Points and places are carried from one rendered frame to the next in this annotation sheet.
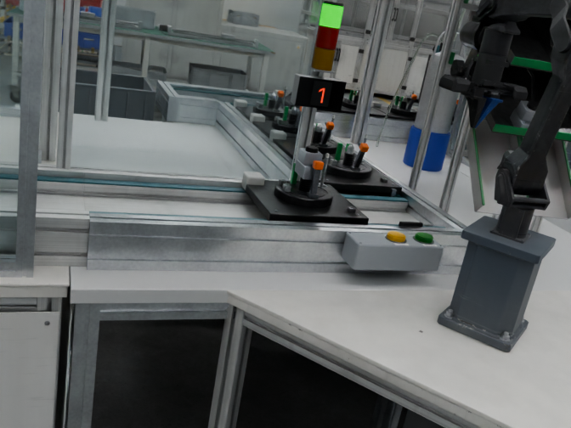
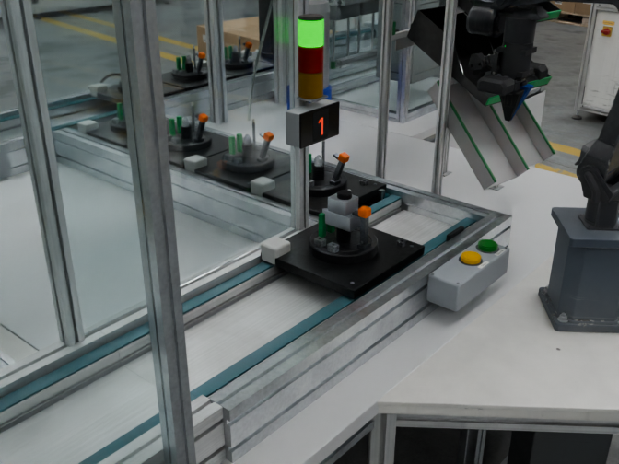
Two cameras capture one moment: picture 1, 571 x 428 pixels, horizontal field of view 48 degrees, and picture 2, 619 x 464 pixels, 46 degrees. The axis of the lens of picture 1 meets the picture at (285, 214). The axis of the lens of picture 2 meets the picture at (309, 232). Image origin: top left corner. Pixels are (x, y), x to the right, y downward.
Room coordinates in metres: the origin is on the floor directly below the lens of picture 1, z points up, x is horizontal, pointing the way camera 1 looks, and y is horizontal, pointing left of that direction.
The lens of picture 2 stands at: (0.31, 0.64, 1.65)
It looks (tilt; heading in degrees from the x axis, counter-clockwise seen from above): 26 degrees down; 332
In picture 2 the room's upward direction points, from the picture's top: straight up
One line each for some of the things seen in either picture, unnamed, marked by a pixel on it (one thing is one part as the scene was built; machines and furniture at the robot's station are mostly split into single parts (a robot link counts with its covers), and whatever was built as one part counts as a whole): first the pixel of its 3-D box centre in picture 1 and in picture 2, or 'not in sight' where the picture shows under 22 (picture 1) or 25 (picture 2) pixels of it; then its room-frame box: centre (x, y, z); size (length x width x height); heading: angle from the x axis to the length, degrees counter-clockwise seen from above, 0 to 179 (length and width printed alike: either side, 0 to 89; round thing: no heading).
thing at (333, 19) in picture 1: (330, 15); (310, 31); (1.58, -0.02, 1.38); 0.05 x 0.05 x 0.05
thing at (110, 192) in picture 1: (267, 216); (310, 284); (1.45, 0.04, 0.91); 0.84 x 0.28 x 0.10; 112
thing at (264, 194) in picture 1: (302, 201); (343, 252); (1.46, -0.03, 0.96); 0.24 x 0.24 x 0.02; 22
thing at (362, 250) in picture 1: (392, 251); (469, 272); (1.31, -0.25, 0.93); 0.21 x 0.07 x 0.06; 112
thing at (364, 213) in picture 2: (314, 176); (361, 224); (1.42, -0.05, 1.04); 0.04 x 0.02 x 0.08; 22
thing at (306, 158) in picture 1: (308, 160); (340, 207); (1.46, -0.03, 1.06); 0.08 x 0.04 x 0.07; 22
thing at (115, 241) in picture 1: (301, 244); (389, 307); (1.30, -0.05, 0.91); 0.89 x 0.06 x 0.11; 112
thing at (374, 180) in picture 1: (348, 156); (318, 169); (1.78, -0.15, 1.01); 0.24 x 0.24 x 0.13; 22
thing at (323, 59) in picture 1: (323, 59); (310, 83); (1.58, -0.02, 1.28); 0.05 x 0.05 x 0.05
